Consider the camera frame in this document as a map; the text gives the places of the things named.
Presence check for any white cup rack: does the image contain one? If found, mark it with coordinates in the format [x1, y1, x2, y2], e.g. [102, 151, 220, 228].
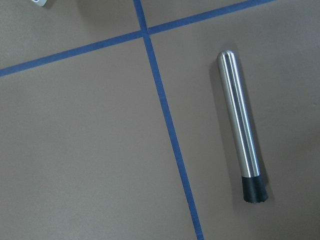
[31, 0, 47, 7]

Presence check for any steel muddler black tip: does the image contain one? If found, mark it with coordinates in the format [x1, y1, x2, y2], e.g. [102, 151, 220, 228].
[217, 50, 268, 204]

